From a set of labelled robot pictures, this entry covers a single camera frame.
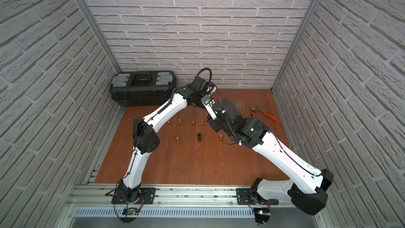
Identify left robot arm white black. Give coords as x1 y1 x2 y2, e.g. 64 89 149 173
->
106 68 217 204

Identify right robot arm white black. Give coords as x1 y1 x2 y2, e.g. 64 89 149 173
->
201 96 334 215

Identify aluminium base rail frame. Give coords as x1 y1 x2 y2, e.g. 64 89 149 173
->
56 179 333 228

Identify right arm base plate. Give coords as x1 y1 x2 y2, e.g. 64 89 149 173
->
236 188 279 206

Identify orange handled pliers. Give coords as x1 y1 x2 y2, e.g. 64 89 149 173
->
251 106 278 122

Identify black plastic toolbox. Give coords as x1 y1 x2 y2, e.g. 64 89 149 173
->
110 71 177 107

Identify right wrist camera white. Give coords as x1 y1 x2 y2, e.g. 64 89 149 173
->
201 95 217 120

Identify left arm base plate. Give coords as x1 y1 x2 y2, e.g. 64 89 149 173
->
111 187 156 204

